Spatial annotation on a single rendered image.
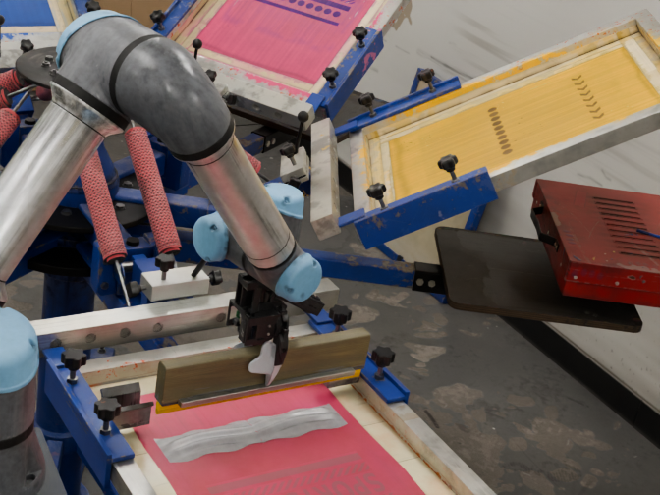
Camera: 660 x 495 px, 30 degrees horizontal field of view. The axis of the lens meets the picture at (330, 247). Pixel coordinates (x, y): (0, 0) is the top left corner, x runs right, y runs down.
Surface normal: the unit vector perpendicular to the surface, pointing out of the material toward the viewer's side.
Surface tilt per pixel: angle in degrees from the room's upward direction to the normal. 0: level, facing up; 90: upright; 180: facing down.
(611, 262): 0
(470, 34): 90
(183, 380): 90
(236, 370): 90
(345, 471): 0
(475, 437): 0
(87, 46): 53
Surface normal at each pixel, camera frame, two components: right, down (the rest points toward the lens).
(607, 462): 0.15, -0.88
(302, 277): 0.67, 0.43
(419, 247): -0.80, -0.08
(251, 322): 0.50, 0.46
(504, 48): -0.85, 0.11
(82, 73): -0.17, -0.17
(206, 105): 0.69, -0.02
